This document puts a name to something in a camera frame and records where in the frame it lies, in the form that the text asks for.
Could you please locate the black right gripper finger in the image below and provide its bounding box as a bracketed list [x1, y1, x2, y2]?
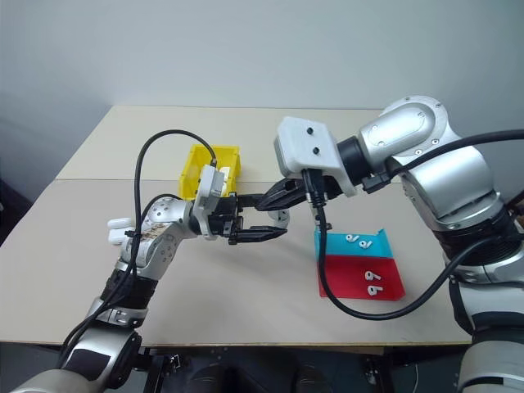
[260, 191, 308, 214]
[257, 178, 303, 210]

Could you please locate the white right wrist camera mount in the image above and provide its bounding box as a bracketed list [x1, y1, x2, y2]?
[273, 116, 358, 198]

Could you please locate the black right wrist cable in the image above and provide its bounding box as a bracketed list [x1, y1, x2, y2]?
[362, 129, 524, 196]

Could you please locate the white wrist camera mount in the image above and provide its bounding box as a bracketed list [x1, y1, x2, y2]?
[273, 116, 358, 198]
[192, 163, 231, 238]

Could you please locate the black table frame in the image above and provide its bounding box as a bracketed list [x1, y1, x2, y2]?
[137, 346, 472, 393]

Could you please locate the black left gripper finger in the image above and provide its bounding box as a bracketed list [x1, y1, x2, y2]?
[236, 193, 272, 212]
[228, 224, 288, 246]

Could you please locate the blue plastic tray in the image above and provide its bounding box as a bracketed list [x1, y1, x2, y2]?
[313, 228, 396, 260]

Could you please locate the red plastic tray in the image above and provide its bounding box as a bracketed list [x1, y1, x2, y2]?
[317, 254, 407, 301]

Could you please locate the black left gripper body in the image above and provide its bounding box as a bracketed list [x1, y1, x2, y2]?
[206, 195, 247, 247]

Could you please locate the yellow plastic bin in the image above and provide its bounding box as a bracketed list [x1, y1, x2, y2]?
[178, 143, 243, 202]

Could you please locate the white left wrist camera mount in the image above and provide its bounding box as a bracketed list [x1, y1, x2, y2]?
[192, 163, 231, 238]

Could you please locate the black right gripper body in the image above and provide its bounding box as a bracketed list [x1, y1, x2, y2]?
[282, 170, 343, 206]

